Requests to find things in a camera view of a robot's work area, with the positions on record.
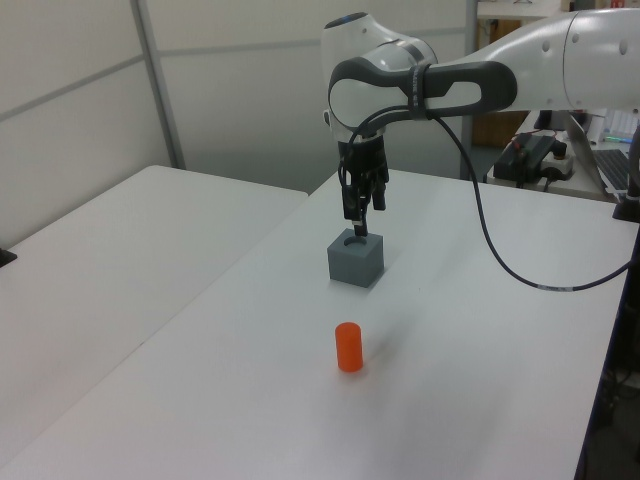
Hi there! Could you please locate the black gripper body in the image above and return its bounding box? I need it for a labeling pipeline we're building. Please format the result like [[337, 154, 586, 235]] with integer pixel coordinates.
[[337, 132, 392, 191]]

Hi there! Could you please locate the orange cylinder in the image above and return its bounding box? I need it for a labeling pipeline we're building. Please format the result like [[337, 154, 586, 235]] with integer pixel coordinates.
[[333, 321, 364, 374]]

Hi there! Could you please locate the grey block with hole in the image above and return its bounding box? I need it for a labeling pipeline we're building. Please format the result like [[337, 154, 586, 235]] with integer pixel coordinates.
[[327, 228, 386, 290]]

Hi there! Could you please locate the wooden cabinet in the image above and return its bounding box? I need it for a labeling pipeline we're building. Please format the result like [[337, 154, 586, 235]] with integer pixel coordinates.
[[471, 18, 532, 149]]

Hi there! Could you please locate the black electronics box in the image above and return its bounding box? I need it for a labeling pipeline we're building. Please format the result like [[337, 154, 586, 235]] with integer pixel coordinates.
[[493, 131, 562, 180]]

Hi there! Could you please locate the silver laptop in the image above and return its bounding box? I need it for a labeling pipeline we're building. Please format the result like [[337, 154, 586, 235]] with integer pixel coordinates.
[[563, 107, 635, 197]]

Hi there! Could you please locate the black clamp with pole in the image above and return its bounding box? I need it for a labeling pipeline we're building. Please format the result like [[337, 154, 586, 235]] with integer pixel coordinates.
[[611, 143, 640, 224]]

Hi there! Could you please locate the grey partition post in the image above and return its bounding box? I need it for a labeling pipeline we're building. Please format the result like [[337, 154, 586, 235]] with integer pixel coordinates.
[[129, 0, 188, 171], [463, 0, 482, 182]]

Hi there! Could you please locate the white switch box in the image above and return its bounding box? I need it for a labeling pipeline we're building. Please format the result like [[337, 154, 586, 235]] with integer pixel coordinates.
[[536, 141, 577, 192]]

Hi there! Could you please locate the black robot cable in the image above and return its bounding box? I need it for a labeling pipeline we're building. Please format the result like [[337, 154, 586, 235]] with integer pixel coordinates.
[[338, 107, 633, 293]]

